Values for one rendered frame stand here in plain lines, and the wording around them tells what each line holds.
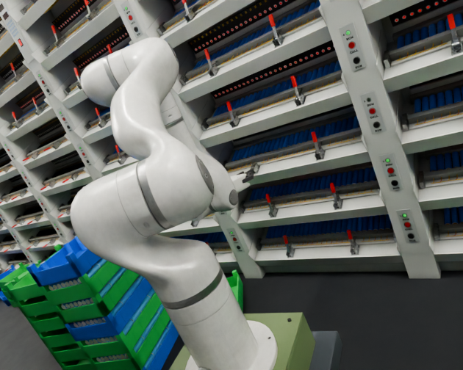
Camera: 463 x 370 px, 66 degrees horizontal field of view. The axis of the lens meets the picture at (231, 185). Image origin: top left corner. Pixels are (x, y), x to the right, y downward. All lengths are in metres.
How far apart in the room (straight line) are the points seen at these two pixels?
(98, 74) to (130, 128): 0.24
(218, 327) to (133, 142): 0.35
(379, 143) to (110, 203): 0.83
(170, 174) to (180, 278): 0.17
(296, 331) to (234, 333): 0.14
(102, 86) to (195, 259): 0.46
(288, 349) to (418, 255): 0.71
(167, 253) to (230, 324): 0.17
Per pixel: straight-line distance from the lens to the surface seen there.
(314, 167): 1.25
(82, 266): 1.25
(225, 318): 0.65
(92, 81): 0.88
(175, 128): 1.02
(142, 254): 0.60
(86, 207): 0.58
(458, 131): 1.13
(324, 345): 0.84
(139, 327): 1.42
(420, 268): 1.37
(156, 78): 0.81
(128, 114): 0.69
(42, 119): 2.17
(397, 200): 1.23
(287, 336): 0.76
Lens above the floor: 0.85
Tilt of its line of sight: 16 degrees down
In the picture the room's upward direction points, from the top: 24 degrees counter-clockwise
